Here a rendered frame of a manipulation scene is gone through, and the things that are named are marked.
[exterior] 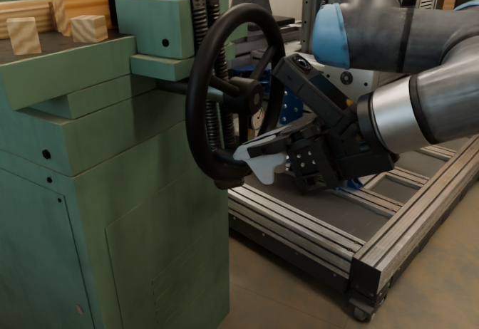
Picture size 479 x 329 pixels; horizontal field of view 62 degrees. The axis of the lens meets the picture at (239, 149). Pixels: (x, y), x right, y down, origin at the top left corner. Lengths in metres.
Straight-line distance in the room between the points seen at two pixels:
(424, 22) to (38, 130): 0.55
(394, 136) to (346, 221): 1.00
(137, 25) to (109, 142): 0.20
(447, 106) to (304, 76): 0.15
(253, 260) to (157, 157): 0.83
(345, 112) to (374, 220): 1.01
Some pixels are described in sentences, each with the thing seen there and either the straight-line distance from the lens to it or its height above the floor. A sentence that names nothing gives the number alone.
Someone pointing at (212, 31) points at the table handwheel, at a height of 0.93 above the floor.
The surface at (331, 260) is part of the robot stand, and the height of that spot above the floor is 0.17.
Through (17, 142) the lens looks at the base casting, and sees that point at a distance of 0.75.
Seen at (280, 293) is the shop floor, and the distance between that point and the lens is 1.42.
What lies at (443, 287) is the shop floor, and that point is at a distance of 1.59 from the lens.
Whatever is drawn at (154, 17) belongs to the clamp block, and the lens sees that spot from 0.67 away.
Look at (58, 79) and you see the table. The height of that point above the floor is 0.86.
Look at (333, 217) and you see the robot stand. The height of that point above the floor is 0.21.
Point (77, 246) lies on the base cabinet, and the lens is 0.76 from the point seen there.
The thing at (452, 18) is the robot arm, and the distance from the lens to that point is 0.51.
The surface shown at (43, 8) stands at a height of 0.94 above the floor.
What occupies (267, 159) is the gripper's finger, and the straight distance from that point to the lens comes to 0.51.
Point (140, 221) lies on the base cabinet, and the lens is 0.81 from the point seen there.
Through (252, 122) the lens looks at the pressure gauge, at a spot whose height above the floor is 0.66.
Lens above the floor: 1.02
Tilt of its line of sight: 26 degrees down
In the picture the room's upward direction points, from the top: straight up
